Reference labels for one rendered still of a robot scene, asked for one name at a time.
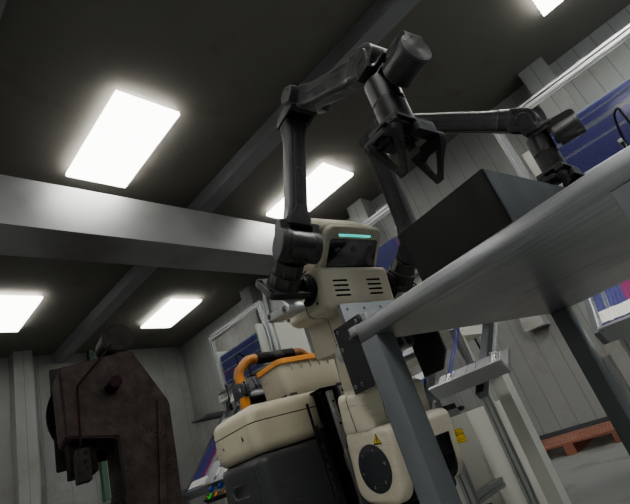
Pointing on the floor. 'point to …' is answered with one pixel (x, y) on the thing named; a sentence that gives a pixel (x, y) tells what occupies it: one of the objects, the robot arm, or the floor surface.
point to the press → (114, 424)
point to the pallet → (573, 442)
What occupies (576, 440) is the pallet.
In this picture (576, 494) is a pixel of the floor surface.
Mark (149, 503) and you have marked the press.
